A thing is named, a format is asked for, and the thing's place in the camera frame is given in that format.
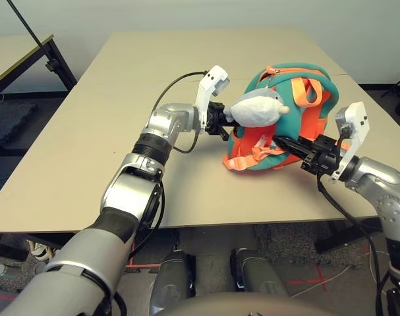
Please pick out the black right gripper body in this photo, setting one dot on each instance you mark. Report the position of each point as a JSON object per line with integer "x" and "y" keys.
{"x": 323, "y": 154}

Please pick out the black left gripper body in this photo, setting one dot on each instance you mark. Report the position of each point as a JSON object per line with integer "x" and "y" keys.
{"x": 214, "y": 116}

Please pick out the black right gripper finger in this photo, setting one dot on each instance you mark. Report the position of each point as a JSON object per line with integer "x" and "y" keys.
{"x": 292, "y": 146}

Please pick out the grey white plush shark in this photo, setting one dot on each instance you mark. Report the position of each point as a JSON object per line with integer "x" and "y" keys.
{"x": 255, "y": 112}

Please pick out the teal and orange backpack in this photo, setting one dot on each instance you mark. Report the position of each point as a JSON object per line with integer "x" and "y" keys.
{"x": 255, "y": 82}

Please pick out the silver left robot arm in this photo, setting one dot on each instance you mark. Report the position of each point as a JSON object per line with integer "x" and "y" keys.
{"x": 166, "y": 118}

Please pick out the black table foot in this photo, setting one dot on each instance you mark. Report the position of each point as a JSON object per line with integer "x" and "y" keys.
{"x": 338, "y": 237}

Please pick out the speckled grey floor mat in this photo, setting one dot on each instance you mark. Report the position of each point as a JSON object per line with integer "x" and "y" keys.
{"x": 12, "y": 263}
{"x": 285, "y": 240}

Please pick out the red floor tape cross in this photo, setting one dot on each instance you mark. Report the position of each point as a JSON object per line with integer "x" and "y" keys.
{"x": 321, "y": 279}

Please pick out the grey right robot leg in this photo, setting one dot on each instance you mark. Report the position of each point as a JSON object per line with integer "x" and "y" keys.
{"x": 255, "y": 273}

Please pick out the grey robot leg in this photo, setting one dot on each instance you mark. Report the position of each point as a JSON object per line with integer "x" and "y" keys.
{"x": 255, "y": 273}
{"x": 171, "y": 276}

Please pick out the red floor tape lines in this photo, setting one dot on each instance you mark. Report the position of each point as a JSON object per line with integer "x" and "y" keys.
{"x": 143, "y": 263}

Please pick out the grey left robot leg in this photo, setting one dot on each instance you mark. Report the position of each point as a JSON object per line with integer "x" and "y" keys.
{"x": 171, "y": 276}

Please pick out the grey robot torso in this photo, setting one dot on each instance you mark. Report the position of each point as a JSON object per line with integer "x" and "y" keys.
{"x": 226, "y": 306}

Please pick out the thin black pole with clamp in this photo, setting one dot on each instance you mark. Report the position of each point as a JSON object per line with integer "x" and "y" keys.
{"x": 31, "y": 33}

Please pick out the dark foam floor pad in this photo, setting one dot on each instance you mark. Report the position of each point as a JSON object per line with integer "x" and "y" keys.
{"x": 8, "y": 121}

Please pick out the beige side table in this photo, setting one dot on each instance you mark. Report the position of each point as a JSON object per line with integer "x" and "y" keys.
{"x": 12, "y": 56}

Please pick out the white black striped shoe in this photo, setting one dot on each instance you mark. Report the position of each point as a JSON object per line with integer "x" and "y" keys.
{"x": 41, "y": 251}

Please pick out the grey cylinder can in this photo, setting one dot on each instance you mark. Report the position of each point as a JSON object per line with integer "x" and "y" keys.
{"x": 3, "y": 271}

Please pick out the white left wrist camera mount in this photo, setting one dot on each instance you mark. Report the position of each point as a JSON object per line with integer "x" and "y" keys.
{"x": 203, "y": 95}

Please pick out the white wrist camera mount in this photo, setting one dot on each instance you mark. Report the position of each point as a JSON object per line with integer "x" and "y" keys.
{"x": 203, "y": 95}
{"x": 358, "y": 121}

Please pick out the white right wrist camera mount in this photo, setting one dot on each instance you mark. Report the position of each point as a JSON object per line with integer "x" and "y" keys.
{"x": 358, "y": 121}

